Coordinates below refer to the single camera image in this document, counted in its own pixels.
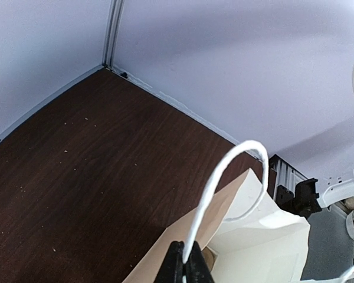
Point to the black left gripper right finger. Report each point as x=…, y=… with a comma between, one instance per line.
x=196, y=269

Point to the brown paper bag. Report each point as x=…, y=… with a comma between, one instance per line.
x=254, y=239

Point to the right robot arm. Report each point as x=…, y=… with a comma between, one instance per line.
x=334, y=189

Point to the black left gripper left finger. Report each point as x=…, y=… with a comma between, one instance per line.
x=171, y=269

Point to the aluminium front rail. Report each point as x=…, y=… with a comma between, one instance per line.
x=287, y=175

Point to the cardboard cup carrier tray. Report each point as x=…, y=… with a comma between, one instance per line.
x=210, y=257

